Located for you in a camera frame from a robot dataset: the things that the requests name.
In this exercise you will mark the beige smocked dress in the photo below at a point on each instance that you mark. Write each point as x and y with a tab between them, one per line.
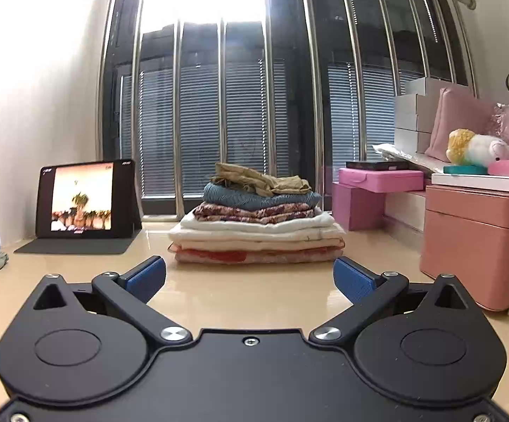
258	180

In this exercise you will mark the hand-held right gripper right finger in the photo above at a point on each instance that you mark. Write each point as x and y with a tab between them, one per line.
353	279

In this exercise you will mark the stack of folded clothes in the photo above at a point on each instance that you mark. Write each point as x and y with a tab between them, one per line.
254	228
254	256

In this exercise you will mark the black tablet with folio case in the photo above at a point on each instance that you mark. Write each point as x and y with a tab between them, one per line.
83	198

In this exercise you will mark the yellow white plush toy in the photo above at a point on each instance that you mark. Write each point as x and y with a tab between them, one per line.
478	147

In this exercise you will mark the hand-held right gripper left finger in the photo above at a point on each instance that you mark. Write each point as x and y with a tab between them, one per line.
144	279

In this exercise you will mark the dark framed window with blinds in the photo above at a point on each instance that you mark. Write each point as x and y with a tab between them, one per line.
245	118

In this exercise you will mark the pink cushion pouch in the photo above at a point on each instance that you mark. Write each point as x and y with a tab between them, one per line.
456	123

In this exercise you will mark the salmon pink storage box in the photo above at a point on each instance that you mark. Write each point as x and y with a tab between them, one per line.
474	246

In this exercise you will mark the teal flat case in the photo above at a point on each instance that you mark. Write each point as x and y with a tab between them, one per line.
465	169

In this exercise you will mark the teal folded knit garment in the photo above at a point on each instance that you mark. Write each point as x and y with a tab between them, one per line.
236	198

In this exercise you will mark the dark red patterned folded garment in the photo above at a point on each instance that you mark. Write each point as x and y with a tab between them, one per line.
254	214

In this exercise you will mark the magenta flat box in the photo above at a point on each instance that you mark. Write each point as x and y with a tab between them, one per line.
382	180

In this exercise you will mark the black flat box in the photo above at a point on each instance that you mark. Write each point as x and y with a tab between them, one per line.
377	165

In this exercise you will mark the clear plastic wrapped package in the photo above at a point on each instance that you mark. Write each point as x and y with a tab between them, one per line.
395	151

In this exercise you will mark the white flat lid box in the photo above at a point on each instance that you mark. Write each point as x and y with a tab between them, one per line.
483	182

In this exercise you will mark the magenta square box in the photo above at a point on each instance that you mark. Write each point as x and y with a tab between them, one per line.
355	209

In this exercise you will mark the white cardboard box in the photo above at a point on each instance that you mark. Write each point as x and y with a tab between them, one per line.
412	112
410	140
430	85

